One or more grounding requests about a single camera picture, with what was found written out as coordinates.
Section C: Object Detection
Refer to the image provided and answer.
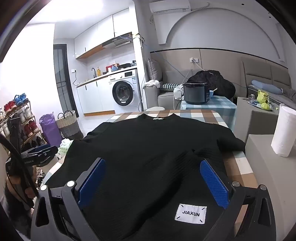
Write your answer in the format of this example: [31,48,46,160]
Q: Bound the houndstooth cushion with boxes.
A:
[160,83,183,90]

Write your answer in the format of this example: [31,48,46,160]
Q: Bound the blue pillow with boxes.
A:
[252,80,284,95]

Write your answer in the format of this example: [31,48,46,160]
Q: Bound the white cloth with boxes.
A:
[144,79,161,88]

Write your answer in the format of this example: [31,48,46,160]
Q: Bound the blue checked table cover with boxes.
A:
[180,95,237,131]

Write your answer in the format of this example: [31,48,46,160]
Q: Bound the person's left forearm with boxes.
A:
[0,181,35,223]

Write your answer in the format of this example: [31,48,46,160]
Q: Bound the white air conditioner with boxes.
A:
[149,0,191,14]

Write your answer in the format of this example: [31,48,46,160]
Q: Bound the grey sofa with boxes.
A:
[142,67,236,110]

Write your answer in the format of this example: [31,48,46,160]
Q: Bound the white upper cabinets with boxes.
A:
[74,8,130,59]

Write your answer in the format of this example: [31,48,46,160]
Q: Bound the dark glass door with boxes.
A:
[53,44,79,117]

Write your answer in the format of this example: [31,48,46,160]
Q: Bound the white washing machine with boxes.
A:
[108,68,142,114]

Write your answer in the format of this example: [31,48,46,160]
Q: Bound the purple bag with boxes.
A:
[39,113,62,147]

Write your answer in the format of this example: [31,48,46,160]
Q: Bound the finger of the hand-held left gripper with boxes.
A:
[35,145,59,160]
[37,156,56,167]

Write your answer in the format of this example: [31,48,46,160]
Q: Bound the black jacket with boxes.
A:
[187,70,236,96]

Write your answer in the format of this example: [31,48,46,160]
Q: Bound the white green plastic bag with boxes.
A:
[55,139,74,160]

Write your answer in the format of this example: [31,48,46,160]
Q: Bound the woven laundry basket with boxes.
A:
[56,110,84,140]

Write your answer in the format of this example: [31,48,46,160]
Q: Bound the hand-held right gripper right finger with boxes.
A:
[199,159,277,241]

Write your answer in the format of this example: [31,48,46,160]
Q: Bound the black knit sweater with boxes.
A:
[40,113,246,241]

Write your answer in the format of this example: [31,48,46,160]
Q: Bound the green teapot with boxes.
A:
[257,90,272,103]

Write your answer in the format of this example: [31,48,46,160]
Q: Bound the white paper towel roll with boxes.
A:
[270,103,296,157]

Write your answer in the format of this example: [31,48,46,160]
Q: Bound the dark serving tray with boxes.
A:
[248,100,274,112]

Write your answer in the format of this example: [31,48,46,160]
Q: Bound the white cabinets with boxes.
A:
[74,8,130,59]
[76,79,116,116]

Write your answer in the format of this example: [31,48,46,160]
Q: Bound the silver range hood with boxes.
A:
[102,32,133,49]

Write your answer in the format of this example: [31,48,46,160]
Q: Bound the dark grey blanket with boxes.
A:
[282,88,296,103]

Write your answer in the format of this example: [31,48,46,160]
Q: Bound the grey box table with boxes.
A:
[234,97,281,143]
[245,133,296,241]

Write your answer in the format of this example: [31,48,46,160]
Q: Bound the shoe rack with shoes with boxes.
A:
[0,93,45,151]

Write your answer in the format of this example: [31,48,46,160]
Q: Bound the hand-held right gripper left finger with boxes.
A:
[30,158,107,241]

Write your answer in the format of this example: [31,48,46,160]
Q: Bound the black rice cooker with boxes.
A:
[183,82,210,105]

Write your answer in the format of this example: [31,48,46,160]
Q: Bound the black cable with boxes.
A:
[0,117,40,209]

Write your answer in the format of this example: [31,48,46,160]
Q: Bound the grey cushion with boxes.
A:
[147,59,163,81]

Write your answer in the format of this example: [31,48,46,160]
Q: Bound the light grey garment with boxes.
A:
[173,85,185,100]

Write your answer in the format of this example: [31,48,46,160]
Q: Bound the beige padded headboard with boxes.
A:
[240,56,292,90]

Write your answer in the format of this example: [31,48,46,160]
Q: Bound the white lower cabinets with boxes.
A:
[76,79,116,116]

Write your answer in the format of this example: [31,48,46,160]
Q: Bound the person's left hand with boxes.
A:
[7,175,37,203]

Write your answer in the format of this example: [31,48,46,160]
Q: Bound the checkered tablecloth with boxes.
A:
[39,109,259,241]

